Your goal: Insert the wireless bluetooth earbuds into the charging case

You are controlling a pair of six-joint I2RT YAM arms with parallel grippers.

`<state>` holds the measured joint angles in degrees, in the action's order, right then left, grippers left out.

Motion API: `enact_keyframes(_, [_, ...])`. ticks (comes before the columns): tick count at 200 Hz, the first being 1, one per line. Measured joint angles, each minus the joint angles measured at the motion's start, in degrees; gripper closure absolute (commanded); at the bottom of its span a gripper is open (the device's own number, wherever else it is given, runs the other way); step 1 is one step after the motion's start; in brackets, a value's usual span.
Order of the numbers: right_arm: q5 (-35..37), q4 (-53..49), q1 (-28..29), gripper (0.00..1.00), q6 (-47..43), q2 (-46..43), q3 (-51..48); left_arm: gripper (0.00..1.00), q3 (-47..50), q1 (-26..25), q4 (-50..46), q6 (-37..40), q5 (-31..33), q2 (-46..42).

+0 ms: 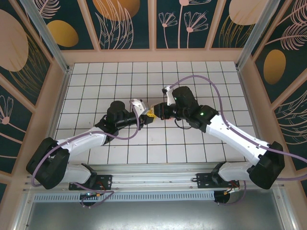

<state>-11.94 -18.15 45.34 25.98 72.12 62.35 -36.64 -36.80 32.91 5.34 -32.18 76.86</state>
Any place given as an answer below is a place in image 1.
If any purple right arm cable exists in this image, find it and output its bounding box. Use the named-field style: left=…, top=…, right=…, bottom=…
left=170, top=74, right=307, bottom=207

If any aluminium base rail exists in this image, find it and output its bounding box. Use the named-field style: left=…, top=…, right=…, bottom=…
left=23, top=163, right=286, bottom=192

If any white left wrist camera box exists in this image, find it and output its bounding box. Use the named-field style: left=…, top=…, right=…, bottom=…
left=130, top=98, right=151, bottom=116

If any beige circle wall panel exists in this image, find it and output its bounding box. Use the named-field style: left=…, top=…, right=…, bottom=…
left=211, top=0, right=264, bottom=50

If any grey metal sheet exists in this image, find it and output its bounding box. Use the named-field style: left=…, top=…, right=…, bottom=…
left=14, top=201, right=298, bottom=230

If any aluminium side rail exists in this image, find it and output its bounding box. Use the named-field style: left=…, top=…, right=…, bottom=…
left=236, top=68, right=273, bottom=170
left=47, top=69, right=72, bottom=139

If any single flower wall panel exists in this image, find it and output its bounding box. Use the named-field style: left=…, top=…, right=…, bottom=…
left=0, top=71, right=34, bottom=174

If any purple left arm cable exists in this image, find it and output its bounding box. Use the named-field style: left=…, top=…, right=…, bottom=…
left=31, top=99, right=141, bottom=208

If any yellow oval wall panel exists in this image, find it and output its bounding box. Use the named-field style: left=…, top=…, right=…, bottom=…
left=35, top=0, right=95, bottom=51

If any feather leaf wall panel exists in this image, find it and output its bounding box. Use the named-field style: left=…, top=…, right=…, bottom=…
left=250, top=0, right=307, bottom=104

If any gold lines wall panel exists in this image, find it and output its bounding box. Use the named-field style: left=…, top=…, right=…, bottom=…
left=0, top=0, right=53, bottom=106

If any three flowers wall panel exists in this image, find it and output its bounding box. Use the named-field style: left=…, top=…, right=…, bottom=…
left=155, top=0, right=209, bottom=50

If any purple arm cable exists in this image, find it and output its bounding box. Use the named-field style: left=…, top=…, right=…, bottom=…
left=170, top=74, right=307, bottom=207
left=31, top=99, right=141, bottom=208

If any leaf outline wall panel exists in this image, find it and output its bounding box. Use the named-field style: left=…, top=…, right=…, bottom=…
left=273, top=87, right=307, bottom=172

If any slotted grey cable duct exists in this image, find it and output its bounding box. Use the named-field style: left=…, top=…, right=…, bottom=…
left=32, top=190, right=215, bottom=202

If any orange circle wall panel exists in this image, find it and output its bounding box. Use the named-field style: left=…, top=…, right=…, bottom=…
left=85, top=0, right=154, bottom=50

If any aluminium corner post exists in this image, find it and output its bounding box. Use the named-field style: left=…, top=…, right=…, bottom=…
left=236, top=0, right=287, bottom=71
left=19, top=0, right=72, bottom=74

